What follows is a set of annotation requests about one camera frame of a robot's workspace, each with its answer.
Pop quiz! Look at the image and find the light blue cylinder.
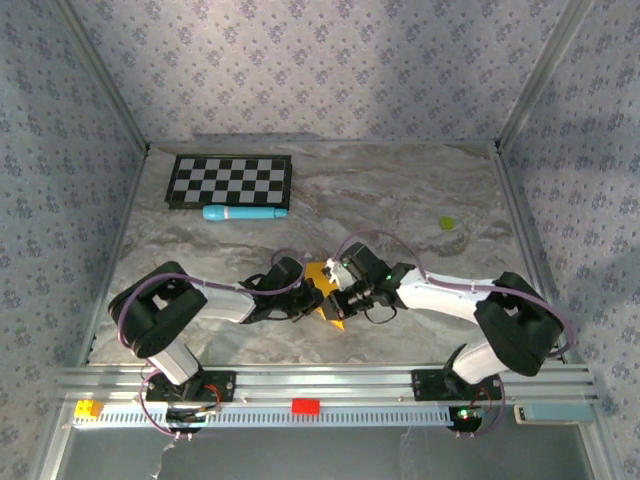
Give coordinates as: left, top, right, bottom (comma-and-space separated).
202, 203, 290, 222

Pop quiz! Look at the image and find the black and white chessboard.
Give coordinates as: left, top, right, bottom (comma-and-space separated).
164, 153, 294, 211

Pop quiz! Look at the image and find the grey metal panel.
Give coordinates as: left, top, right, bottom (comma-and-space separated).
64, 427, 589, 480

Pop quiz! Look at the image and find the black controller board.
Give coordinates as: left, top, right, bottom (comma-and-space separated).
446, 405, 490, 435
164, 407, 222, 435

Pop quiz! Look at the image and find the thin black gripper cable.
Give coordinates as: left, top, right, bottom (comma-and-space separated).
363, 303, 400, 326
251, 306, 292, 322

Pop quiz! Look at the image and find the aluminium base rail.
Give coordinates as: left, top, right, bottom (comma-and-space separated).
54, 364, 601, 405

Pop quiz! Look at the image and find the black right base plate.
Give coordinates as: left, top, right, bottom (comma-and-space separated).
410, 368, 504, 402

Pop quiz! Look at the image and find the white slotted cable duct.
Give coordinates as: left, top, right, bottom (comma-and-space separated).
72, 403, 454, 429

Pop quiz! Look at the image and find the aluminium back rail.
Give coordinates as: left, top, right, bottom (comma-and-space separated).
147, 133, 501, 149

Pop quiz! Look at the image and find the aluminium side rail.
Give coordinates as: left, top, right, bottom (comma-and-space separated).
492, 144, 574, 366
77, 147, 151, 366

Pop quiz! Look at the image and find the aluminium frame post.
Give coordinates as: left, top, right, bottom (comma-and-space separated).
53, 0, 151, 152
494, 0, 597, 151

